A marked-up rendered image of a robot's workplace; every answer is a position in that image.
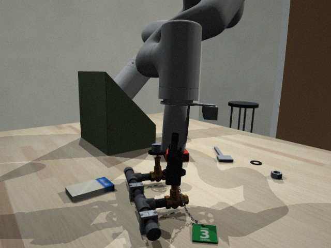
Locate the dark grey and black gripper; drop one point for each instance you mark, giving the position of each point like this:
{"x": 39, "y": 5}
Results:
{"x": 174, "y": 138}

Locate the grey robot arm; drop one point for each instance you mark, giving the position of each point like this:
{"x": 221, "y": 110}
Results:
{"x": 172, "y": 51}

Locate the dark grey cylinder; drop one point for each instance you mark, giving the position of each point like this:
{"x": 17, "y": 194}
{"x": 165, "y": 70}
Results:
{"x": 156, "y": 147}

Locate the red box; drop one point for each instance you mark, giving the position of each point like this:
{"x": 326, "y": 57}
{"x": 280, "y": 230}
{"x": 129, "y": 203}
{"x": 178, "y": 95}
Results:
{"x": 185, "y": 156}

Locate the dark grey hex nut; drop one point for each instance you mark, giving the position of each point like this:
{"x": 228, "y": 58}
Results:
{"x": 276, "y": 174}

